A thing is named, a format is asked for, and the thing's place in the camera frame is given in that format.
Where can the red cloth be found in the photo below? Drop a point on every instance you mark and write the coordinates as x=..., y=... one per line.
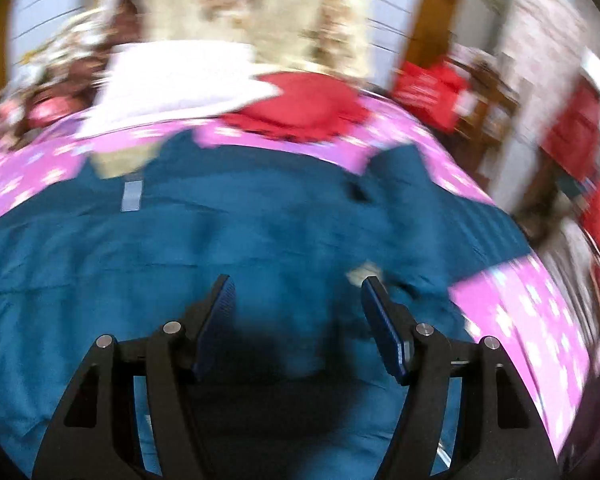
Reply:
x=575, y=125

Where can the person's dark clothing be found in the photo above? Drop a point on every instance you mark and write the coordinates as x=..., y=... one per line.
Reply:
x=595, y=420

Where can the brown floral blanket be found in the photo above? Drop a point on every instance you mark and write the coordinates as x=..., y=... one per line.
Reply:
x=70, y=60

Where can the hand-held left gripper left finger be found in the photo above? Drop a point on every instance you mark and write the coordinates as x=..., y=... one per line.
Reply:
x=215, y=327

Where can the pink floral bedsheet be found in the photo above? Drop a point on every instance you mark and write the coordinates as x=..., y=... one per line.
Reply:
x=510, y=310

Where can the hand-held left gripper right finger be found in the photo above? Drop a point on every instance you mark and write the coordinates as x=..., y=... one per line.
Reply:
x=386, y=331

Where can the red ruffled pillow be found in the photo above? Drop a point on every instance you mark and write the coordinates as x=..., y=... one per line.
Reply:
x=300, y=105

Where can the wooden door frame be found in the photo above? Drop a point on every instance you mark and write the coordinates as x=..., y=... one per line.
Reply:
x=430, y=5

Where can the teal down jacket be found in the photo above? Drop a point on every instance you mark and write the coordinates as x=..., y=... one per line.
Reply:
x=180, y=230

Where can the cream floral blanket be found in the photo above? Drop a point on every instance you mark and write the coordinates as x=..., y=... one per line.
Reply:
x=260, y=0

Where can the white pillow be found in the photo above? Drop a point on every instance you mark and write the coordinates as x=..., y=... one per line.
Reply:
x=180, y=85

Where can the red shopping bag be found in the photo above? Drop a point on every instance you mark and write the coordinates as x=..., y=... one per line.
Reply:
x=425, y=92

